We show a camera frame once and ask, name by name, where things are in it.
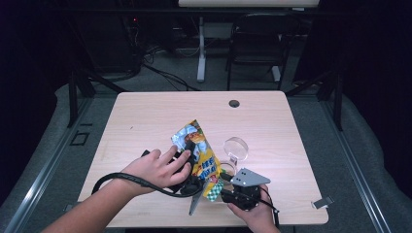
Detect clear glass jar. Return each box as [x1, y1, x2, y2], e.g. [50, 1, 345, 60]
[219, 137, 250, 183]

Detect white desk leg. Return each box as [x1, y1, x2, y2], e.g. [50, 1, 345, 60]
[271, 65, 282, 83]
[196, 17, 207, 83]

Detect white background desk top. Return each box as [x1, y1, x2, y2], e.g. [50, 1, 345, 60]
[178, 0, 320, 8]

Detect black floor cables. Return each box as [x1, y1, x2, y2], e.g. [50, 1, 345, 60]
[141, 62, 201, 92]

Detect person's left hand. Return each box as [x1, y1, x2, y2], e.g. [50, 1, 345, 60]
[120, 145, 192, 195]

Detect black metal stand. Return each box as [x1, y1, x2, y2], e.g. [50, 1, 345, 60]
[285, 69, 344, 132]
[66, 68, 127, 128]

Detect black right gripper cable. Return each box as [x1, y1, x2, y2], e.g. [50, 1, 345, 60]
[258, 186, 281, 228]

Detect grey tape strip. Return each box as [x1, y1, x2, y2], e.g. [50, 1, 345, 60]
[63, 202, 81, 213]
[311, 195, 335, 210]

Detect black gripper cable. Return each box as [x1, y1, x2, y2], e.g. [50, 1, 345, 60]
[91, 172, 206, 199]
[258, 186, 281, 228]

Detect black floor tape rectangle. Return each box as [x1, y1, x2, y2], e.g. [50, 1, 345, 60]
[69, 130, 91, 147]

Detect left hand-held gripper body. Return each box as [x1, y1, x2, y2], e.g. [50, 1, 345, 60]
[168, 171, 208, 216]

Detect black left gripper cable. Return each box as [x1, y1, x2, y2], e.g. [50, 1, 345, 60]
[91, 172, 206, 199]

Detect black folding chair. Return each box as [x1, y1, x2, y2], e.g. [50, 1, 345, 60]
[225, 13, 302, 91]

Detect yellow snack bag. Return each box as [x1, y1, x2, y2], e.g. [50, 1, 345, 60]
[170, 119, 225, 203]

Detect person's right hand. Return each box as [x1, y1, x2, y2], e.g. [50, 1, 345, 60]
[227, 184, 276, 229]

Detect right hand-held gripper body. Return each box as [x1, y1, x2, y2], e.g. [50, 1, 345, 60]
[230, 167, 272, 211]

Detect aluminium floor rail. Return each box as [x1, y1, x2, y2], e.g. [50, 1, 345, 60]
[3, 96, 95, 233]
[320, 100, 394, 233]

